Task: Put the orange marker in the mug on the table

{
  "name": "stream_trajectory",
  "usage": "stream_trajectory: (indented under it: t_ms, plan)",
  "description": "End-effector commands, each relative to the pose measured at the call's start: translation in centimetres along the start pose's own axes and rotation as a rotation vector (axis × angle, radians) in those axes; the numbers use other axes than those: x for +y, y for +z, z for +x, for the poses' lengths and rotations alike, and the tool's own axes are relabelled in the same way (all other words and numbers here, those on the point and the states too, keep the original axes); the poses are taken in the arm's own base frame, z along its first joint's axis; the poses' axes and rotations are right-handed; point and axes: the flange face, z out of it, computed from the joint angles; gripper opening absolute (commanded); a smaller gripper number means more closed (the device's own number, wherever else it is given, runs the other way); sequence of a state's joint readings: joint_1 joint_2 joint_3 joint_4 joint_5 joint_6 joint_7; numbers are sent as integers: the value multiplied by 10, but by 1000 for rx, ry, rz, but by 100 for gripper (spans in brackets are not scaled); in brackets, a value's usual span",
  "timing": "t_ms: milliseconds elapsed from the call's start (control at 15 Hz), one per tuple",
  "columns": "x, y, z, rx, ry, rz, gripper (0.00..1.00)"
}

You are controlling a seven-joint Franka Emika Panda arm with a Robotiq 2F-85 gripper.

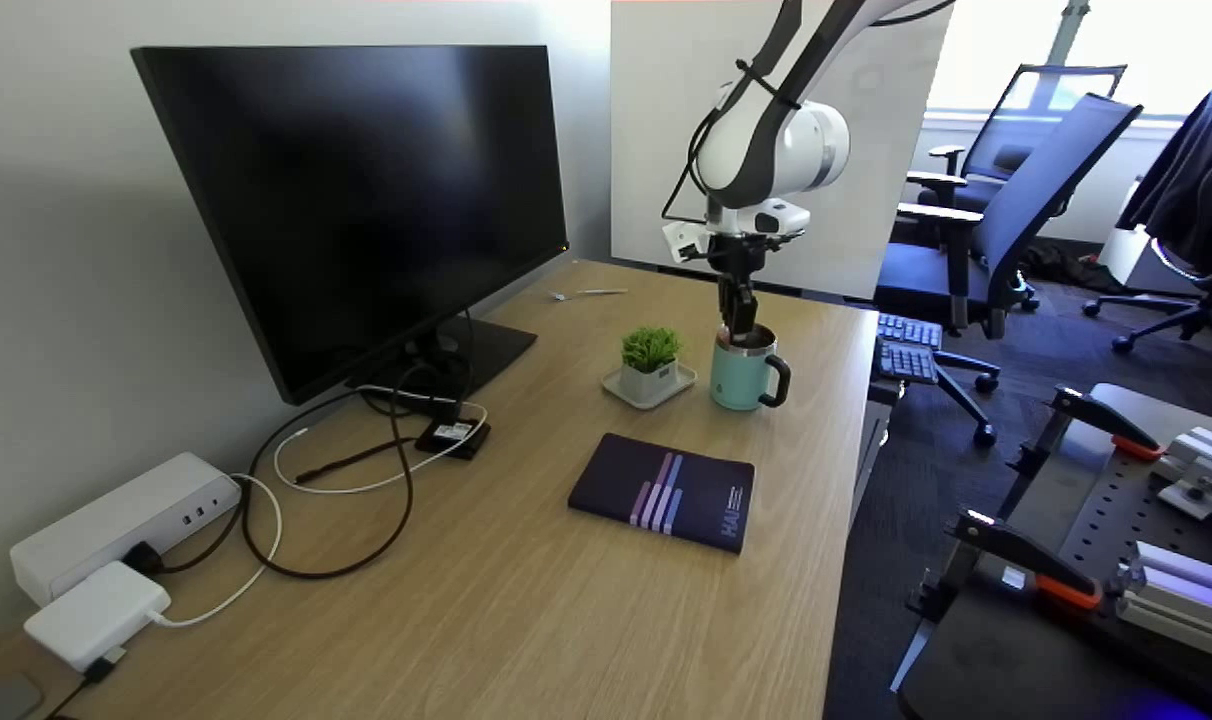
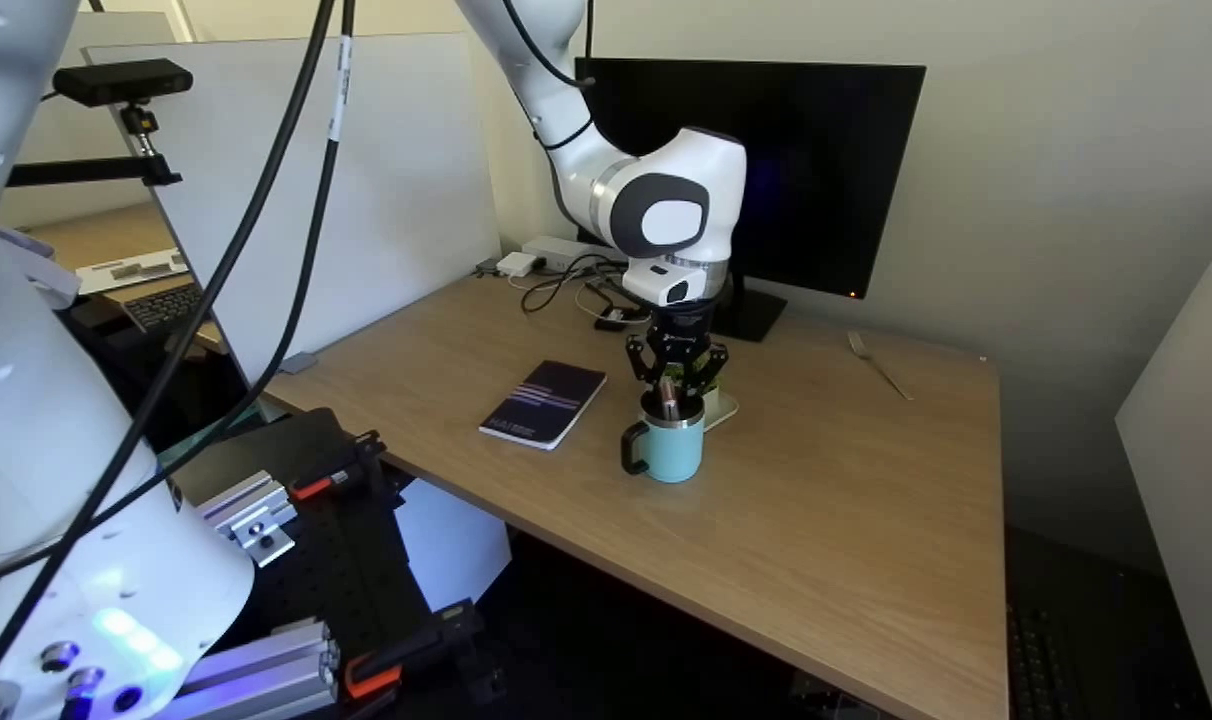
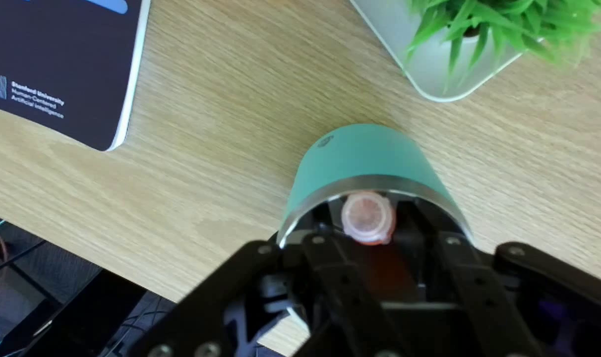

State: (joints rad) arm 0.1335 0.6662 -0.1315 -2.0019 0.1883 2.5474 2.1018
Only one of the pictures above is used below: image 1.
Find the dark notebook with coloured stripes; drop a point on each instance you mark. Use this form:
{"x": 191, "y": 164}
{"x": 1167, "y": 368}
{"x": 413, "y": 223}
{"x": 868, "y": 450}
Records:
{"x": 665, "y": 491}

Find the small white stick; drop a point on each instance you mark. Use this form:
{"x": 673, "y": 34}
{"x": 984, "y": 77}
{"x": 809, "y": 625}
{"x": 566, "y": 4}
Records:
{"x": 584, "y": 295}

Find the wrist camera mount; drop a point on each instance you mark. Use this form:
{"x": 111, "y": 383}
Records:
{"x": 777, "y": 223}

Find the small green potted plant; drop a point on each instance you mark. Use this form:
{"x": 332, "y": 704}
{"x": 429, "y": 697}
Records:
{"x": 649, "y": 361}

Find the small black hub device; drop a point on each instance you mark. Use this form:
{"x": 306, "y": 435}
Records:
{"x": 452, "y": 437}

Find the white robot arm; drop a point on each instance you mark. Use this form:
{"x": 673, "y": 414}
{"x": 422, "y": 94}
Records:
{"x": 798, "y": 142}

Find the office chair with dark jacket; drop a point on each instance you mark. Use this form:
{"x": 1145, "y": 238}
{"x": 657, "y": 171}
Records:
{"x": 1196, "y": 186}

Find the black computer monitor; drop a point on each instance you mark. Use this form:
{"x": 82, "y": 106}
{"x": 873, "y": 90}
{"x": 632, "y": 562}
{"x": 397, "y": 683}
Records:
{"x": 366, "y": 201}

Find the black monitor stand base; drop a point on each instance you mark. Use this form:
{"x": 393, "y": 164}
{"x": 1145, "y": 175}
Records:
{"x": 479, "y": 351}

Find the blue ribbed pad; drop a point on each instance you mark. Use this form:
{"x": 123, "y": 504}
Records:
{"x": 911, "y": 351}

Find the black mesh office chair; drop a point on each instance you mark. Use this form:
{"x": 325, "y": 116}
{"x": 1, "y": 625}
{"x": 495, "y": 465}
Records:
{"x": 1016, "y": 120}

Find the black clamp with orange grip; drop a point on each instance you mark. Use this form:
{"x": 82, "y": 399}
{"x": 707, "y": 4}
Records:
{"x": 1097, "y": 418}
{"x": 1031, "y": 553}

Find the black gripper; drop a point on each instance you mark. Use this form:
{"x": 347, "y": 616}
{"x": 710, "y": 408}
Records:
{"x": 734, "y": 274}

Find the white power strip box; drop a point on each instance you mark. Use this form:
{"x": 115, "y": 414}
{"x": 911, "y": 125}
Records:
{"x": 127, "y": 520}

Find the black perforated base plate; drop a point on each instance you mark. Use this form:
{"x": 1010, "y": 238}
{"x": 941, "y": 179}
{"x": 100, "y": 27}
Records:
{"x": 1016, "y": 654}

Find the blue office chair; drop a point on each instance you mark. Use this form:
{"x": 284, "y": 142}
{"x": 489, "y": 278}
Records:
{"x": 1016, "y": 201}

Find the aluminium extrusion bar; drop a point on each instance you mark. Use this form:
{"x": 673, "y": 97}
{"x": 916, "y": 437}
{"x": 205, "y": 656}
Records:
{"x": 1205, "y": 460}
{"x": 1186, "y": 601}

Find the white power adapter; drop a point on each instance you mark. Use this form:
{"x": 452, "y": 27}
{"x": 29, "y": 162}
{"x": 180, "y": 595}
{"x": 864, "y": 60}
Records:
{"x": 99, "y": 614}

